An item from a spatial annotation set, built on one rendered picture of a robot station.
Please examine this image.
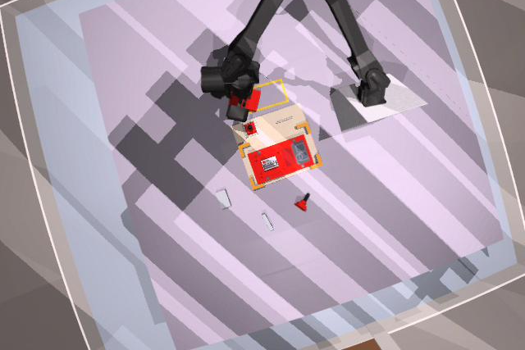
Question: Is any red car hood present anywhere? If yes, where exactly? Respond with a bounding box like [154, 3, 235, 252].
[228, 89, 261, 112]

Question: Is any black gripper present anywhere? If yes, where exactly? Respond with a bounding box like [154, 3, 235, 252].
[226, 61, 260, 123]

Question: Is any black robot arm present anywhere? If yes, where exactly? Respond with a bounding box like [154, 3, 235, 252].
[200, 0, 391, 107]

